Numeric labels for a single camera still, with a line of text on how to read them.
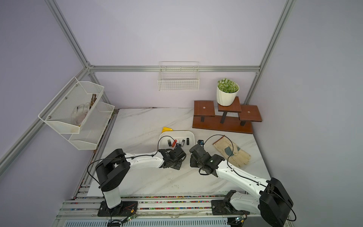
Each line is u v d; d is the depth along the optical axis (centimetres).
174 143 99
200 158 61
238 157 95
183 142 99
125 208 73
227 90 82
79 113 78
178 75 96
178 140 101
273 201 40
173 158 68
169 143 99
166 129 108
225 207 65
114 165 53
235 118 111
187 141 101
